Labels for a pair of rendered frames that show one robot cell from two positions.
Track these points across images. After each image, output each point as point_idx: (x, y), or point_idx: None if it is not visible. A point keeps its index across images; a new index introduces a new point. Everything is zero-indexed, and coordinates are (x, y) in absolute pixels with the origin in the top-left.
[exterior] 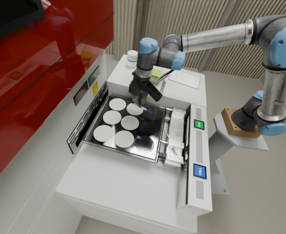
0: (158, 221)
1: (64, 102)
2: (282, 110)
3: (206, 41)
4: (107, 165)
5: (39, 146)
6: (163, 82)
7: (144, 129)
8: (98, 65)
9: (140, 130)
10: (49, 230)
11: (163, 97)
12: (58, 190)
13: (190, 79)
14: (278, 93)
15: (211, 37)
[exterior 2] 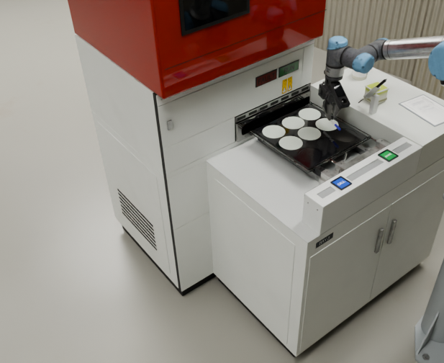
0: (277, 217)
1: (246, 76)
2: None
3: (405, 49)
4: (260, 164)
5: (215, 98)
6: (372, 97)
7: (320, 144)
8: (298, 59)
9: (315, 143)
10: (183, 204)
11: (370, 119)
12: (209, 161)
13: (437, 112)
14: None
15: (409, 45)
